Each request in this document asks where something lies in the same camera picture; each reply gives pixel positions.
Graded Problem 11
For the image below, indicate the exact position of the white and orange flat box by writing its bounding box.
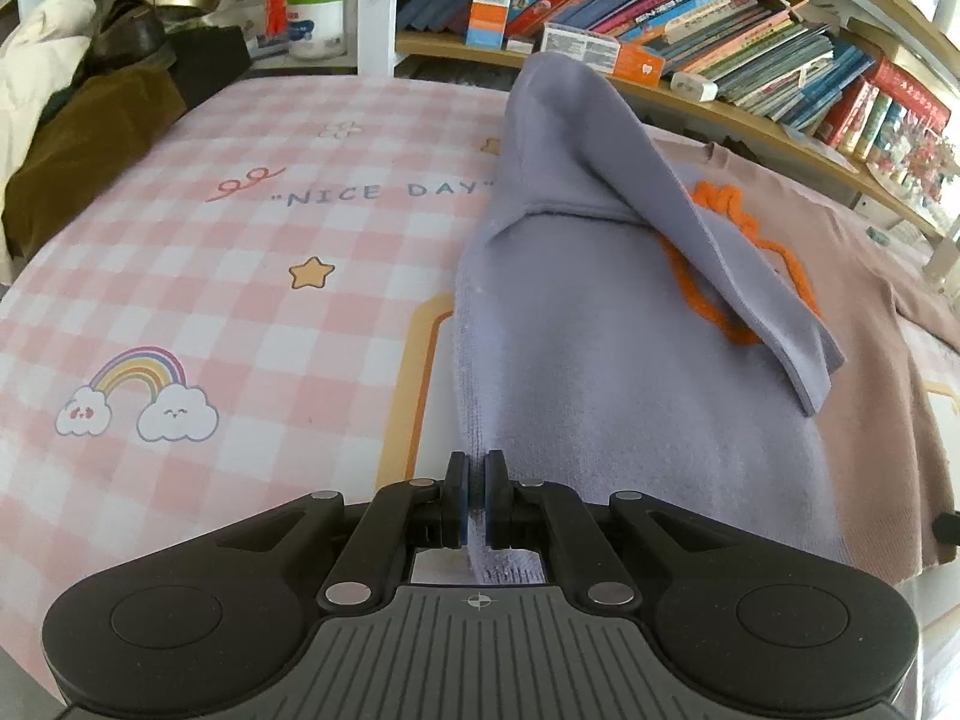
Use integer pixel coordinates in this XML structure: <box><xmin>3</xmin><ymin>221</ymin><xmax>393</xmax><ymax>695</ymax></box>
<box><xmin>540</xmin><ymin>22</ymin><xmax>667</xmax><ymax>86</ymax></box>

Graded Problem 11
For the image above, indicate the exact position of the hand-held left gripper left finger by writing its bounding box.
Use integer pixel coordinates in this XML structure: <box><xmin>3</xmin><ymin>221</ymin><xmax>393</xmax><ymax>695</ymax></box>
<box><xmin>214</xmin><ymin>451</ymin><xmax>472</xmax><ymax>613</ymax></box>

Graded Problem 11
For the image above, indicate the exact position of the white charger plug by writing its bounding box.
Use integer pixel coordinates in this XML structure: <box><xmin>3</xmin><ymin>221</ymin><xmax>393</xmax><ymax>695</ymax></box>
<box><xmin>669</xmin><ymin>71</ymin><xmax>722</xmax><ymax>103</ymax></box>

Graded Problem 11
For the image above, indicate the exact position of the pink checked printed bed sheet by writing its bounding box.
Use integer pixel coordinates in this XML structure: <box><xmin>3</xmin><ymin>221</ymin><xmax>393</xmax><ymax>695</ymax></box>
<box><xmin>0</xmin><ymin>71</ymin><xmax>960</xmax><ymax>720</ymax></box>

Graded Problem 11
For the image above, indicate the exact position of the brown corduroy garment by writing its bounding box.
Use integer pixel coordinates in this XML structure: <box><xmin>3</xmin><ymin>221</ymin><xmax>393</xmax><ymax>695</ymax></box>
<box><xmin>0</xmin><ymin>64</ymin><xmax>188</xmax><ymax>262</ymax></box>

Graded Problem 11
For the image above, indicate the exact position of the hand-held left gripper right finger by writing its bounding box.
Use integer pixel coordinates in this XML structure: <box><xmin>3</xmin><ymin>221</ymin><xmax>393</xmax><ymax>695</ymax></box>
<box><xmin>485</xmin><ymin>451</ymin><xmax>741</xmax><ymax>611</ymax></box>

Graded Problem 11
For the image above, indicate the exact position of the dark leather bag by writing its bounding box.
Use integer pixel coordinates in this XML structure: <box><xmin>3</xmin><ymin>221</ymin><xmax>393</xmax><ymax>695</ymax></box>
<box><xmin>88</xmin><ymin>0</ymin><xmax>178</xmax><ymax>74</ymax></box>

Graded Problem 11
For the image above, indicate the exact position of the cream white garment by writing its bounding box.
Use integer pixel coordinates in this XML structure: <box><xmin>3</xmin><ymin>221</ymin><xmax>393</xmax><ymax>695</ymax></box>
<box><xmin>0</xmin><ymin>0</ymin><xmax>100</xmax><ymax>182</ymax></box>

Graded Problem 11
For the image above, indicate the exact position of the white jar with green lid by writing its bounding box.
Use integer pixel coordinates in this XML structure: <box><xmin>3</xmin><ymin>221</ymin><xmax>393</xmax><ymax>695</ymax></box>
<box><xmin>287</xmin><ymin>0</ymin><xmax>348</xmax><ymax>62</ymax></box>

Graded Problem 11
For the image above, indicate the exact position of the wooden bookshelf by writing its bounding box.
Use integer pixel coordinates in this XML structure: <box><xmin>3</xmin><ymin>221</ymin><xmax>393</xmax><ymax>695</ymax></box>
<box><xmin>357</xmin><ymin>0</ymin><xmax>960</xmax><ymax>293</ymax></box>

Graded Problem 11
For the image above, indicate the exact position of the purple and tan knit sweater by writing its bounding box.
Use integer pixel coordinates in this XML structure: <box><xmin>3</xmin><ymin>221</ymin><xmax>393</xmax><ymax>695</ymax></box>
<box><xmin>450</xmin><ymin>52</ymin><xmax>960</xmax><ymax>590</ymax></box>

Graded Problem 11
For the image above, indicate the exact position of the row of colourful books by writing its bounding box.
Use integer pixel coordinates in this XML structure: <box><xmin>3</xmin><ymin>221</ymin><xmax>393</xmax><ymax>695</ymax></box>
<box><xmin>396</xmin><ymin>0</ymin><xmax>960</xmax><ymax>203</ymax></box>

